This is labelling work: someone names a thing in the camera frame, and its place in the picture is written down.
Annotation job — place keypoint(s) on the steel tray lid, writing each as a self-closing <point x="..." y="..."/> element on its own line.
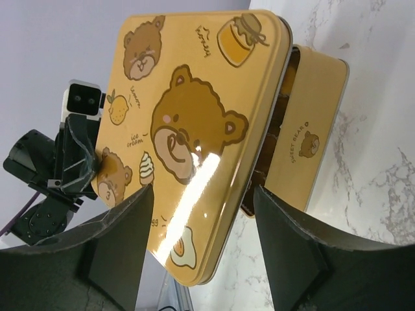
<point x="189" y="101"/>

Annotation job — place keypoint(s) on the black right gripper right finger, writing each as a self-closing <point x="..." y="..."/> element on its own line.
<point x="311" y="265"/>

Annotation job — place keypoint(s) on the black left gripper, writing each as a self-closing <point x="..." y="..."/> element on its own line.
<point x="69" y="164"/>

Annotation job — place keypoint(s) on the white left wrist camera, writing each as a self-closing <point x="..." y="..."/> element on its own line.
<point x="82" y="98"/>

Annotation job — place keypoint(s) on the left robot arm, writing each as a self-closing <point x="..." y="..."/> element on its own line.
<point x="37" y="221"/>

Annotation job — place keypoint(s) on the gold chocolate box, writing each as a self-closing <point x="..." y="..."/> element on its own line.
<point x="311" y="92"/>

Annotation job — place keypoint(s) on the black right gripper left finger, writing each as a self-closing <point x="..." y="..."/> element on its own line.
<point x="96" y="265"/>

